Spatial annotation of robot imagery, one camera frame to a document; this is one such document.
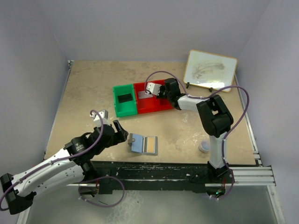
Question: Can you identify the grey leather card holder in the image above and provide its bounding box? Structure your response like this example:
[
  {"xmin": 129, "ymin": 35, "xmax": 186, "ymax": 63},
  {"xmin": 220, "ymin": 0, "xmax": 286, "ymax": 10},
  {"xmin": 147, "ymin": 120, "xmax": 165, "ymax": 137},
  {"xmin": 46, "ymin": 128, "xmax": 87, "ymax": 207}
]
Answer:
[{"xmin": 128, "ymin": 133, "xmax": 158, "ymax": 155}]

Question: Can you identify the green bin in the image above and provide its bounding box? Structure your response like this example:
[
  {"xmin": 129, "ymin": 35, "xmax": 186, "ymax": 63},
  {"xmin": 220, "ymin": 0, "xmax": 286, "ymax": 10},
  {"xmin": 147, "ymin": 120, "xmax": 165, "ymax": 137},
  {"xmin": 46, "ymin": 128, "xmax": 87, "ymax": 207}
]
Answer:
[{"xmin": 113, "ymin": 84, "xmax": 137, "ymax": 118}]

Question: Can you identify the red bin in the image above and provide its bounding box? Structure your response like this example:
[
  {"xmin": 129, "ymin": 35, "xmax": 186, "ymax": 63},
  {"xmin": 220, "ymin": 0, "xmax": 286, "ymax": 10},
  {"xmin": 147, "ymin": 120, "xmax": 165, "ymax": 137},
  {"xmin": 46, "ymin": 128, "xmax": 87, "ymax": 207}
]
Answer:
[
  {"xmin": 152, "ymin": 79, "xmax": 173, "ymax": 111},
  {"xmin": 133, "ymin": 83, "xmax": 157, "ymax": 114}
]

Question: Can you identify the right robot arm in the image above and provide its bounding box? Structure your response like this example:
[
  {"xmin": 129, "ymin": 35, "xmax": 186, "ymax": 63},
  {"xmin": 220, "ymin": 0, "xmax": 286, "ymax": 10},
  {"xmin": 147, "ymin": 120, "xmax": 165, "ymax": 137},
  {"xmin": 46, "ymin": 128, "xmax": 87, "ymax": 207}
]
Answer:
[{"xmin": 152, "ymin": 78, "xmax": 234, "ymax": 182}]

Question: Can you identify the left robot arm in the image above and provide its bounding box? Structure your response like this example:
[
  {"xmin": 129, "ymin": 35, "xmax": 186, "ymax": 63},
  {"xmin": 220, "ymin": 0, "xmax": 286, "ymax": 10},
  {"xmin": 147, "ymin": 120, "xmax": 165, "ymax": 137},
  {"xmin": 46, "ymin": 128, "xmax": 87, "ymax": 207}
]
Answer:
[{"xmin": 0, "ymin": 120, "xmax": 128, "ymax": 215}]

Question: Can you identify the blue credit card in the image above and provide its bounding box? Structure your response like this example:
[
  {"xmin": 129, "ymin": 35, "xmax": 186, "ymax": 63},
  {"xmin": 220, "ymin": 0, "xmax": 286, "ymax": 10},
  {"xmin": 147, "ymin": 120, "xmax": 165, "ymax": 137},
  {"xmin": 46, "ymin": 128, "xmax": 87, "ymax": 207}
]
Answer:
[{"xmin": 131, "ymin": 134, "xmax": 143, "ymax": 153}]

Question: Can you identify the silver card in bin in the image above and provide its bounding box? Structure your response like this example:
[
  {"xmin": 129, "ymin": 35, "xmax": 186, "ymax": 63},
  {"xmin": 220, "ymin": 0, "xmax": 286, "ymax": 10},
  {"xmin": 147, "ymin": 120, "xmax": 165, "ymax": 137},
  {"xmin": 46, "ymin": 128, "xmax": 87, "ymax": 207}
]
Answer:
[{"xmin": 137, "ymin": 91, "xmax": 153, "ymax": 99}]

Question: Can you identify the black card in bin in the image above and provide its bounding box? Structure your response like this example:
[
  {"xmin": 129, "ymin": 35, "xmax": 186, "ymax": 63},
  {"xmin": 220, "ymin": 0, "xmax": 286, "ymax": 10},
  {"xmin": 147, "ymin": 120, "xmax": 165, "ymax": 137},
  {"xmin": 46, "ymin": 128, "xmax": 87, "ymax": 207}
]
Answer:
[{"xmin": 117, "ymin": 93, "xmax": 133, "ymax": 103}]

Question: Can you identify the black whiteboard stand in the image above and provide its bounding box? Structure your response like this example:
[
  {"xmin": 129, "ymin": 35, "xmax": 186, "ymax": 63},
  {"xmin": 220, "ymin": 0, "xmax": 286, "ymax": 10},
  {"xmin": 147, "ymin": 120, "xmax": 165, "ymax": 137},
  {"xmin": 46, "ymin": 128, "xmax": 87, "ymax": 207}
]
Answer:
[{"xmin": 186, "ymin": 82, "xmax": 213, "ymax": 92}]

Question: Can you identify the yellow framed whiteboard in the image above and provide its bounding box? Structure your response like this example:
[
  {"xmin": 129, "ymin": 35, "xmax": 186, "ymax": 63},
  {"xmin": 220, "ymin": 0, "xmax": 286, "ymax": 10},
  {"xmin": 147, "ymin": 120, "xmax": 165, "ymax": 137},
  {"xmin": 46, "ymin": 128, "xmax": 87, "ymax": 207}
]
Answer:
[{"xmin": 183, "ymin": 49, "xmax": 238, "ymax": 92}]

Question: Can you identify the small clear cup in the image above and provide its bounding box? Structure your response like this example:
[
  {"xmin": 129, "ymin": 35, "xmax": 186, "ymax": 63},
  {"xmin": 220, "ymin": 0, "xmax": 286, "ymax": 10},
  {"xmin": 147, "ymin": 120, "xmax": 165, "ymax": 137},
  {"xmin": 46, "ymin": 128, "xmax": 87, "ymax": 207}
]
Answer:
[{"xmin": 199, "ymin": 140, "xmax": 210, "ymax": 153}]

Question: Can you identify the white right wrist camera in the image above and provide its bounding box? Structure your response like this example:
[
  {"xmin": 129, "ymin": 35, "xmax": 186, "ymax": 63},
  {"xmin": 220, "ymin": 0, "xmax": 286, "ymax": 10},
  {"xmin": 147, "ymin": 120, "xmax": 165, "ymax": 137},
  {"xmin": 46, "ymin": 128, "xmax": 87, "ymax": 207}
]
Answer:
[{"xmin": 145, "ymin": 82, "xmax": 161, "ymax": 96}]

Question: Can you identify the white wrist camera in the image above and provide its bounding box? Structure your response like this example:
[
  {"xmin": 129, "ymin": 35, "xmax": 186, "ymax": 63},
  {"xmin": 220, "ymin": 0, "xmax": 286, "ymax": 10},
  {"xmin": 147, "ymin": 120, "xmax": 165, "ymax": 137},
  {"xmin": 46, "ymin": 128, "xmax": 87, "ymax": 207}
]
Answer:
[
  {"xmin": 145, "ymin": 82, "xmax": 161, "ymax": 96},
  {"xmin": 90, "ymin": 110, "xmax": 109, "ymax": 127}
]

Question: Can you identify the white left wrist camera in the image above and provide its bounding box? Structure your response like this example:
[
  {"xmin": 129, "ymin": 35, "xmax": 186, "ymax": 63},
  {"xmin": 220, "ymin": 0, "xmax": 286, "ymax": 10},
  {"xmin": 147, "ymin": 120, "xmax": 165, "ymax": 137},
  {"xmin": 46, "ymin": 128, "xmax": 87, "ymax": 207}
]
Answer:
[{"xmin": 90, "ymin": 110, "xmax": 109, "ymax": 127}]

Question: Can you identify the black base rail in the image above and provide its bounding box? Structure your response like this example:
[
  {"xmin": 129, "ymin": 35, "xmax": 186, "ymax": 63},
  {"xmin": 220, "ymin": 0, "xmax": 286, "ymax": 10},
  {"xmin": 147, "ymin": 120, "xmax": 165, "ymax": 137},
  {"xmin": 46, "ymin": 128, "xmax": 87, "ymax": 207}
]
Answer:
[{"xmin": 67, "ymin": 160, "xmax": 236, "ymax": 194}]

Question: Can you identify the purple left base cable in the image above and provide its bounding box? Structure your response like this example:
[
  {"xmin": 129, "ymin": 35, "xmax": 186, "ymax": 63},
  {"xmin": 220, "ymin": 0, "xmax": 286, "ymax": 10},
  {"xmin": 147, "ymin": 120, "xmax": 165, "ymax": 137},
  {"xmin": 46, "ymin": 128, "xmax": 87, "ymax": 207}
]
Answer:
[{"xmin": 78, "ymin": 175, "xmax": 125, "ymax": 207}]

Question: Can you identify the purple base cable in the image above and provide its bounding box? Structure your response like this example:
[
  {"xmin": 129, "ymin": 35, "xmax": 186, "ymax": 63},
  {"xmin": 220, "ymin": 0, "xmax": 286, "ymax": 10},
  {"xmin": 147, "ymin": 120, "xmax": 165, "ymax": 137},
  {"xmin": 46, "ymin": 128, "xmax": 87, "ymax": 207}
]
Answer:
[
  {"xmin": 209, "ymin": 163, "xmax": 235, "ymax": 201},
  {"xmin": 78, "ymin": 175, "xmax": 125, "ymax": 207}
]

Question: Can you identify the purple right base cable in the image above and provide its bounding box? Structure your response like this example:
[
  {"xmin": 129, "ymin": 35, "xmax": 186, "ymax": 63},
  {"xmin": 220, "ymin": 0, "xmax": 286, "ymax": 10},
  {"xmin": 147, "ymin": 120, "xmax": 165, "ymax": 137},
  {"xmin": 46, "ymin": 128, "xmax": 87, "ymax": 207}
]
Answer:
[{"xmin": 209, "ymin": 163, "xmax": 235, "ymax": 201}]

